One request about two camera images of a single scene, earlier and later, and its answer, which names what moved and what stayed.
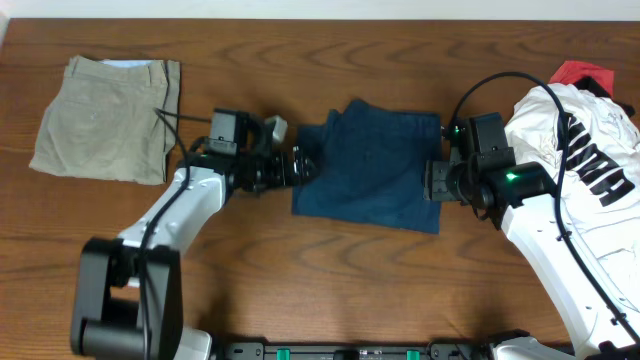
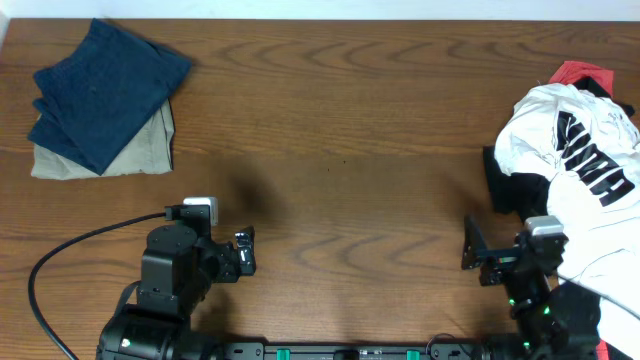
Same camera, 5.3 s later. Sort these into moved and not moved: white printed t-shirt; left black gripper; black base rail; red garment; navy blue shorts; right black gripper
Moved: left black gripper; right black gripper; navy blue shorts
Not moved: black base rail; red garment; white printed t-shirt
